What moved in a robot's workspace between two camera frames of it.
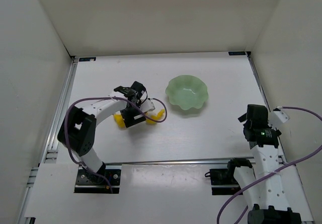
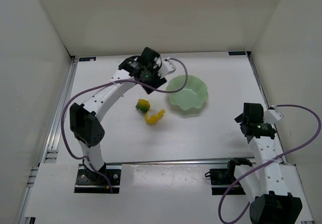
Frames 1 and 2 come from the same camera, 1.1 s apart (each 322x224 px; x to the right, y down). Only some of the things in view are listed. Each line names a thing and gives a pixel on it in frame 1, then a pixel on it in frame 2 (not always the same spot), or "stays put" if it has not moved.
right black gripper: [242, 117] stays put
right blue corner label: [237, 53] stays put
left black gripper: [134, 118] → [154, 83]
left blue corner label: [87, 59] stays put
